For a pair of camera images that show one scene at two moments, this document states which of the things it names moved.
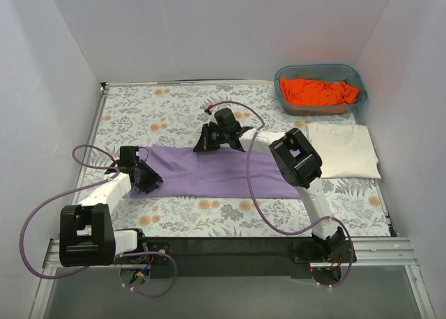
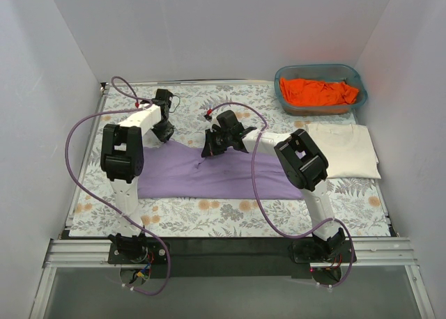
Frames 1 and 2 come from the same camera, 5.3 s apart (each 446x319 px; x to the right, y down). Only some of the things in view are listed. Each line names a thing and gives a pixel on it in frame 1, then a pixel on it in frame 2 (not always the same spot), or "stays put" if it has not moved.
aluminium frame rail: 382,252 stays put
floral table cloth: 170,115 stays put
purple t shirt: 187,173 stays put
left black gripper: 147,179 -> 164,130
